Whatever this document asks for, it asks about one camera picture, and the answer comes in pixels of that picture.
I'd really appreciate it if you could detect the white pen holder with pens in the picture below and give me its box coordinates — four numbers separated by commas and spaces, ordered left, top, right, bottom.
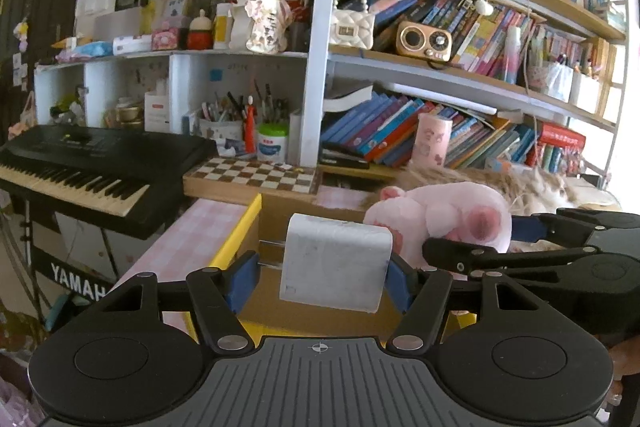
199, 92, 247, 154

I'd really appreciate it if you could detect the row of colourful leaning books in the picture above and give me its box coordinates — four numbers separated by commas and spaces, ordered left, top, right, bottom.
372, 0, 533, 80

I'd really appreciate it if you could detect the white cubby shelf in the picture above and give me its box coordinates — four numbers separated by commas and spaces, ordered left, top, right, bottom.
34, 51, 311, 168

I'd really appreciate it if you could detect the pink cartoon desk mat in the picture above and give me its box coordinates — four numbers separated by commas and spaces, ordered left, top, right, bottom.
112, 184, 373, 333

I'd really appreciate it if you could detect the gold retro radio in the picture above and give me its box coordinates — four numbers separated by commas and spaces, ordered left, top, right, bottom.
396, 21, 454, 64

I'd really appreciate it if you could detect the black electronic keyboard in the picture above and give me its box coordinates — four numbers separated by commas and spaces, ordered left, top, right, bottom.
0, 124, 218, 240

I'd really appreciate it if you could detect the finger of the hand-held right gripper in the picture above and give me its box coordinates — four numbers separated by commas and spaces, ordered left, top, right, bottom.
422, 238, 598, 280
511, 209, 640, 243

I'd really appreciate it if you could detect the row of blue leaning books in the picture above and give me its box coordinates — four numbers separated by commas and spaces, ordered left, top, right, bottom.
320, 91, 540, 170

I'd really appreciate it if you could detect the yellow cardboard box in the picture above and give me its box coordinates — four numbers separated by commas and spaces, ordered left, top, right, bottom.
185, 194, 476, 343

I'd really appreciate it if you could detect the white rabbit plush figure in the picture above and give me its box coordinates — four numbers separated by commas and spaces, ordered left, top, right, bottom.
247, 0, 292, 55

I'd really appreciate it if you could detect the fluffy cream cat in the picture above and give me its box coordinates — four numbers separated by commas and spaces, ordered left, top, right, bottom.
400, 168, 621, 253

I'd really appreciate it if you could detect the pink printed cup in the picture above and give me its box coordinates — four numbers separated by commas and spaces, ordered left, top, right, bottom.
412, 113, 454, 168

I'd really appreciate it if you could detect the white plastic bag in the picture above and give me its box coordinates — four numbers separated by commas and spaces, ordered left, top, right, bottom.
529, 61, 574, 104

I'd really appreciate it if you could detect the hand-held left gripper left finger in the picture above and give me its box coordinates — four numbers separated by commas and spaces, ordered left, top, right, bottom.
107, 252, 261, 355

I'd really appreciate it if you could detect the wooden chessboard box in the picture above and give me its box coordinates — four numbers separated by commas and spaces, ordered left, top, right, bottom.
182, 157, 323, 208

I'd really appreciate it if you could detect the black keyboard stand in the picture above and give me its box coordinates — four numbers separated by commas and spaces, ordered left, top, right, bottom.
0, 187, 121, 333

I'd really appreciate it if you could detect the red book box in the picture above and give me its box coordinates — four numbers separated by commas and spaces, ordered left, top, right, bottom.
537, 122, 587, 176

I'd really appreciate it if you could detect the white frame wooden bookshelf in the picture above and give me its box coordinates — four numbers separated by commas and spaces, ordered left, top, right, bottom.
300, 0, 632, 188

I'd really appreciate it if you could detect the pink plush toy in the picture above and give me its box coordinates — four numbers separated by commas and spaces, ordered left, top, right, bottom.
362, 182, 513, 278

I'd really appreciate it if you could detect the white box with red label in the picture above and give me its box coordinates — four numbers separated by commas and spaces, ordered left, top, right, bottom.
144, 92, 171, 135

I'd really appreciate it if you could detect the white quilted handbag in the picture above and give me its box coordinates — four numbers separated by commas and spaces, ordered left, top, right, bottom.
328, 0, 376, 54

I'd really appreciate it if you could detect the large white power adapter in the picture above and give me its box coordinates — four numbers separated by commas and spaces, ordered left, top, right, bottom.
260, 213, 393, 314

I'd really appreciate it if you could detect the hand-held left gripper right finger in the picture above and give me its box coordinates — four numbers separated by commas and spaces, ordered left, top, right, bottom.
387, 252, 543, 355

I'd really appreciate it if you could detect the stack of dark flat books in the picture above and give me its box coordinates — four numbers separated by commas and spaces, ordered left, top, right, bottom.
319, 139, 372, 170

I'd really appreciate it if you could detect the white jar with green lid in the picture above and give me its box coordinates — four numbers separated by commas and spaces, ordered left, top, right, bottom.
257, 123, 290, 165

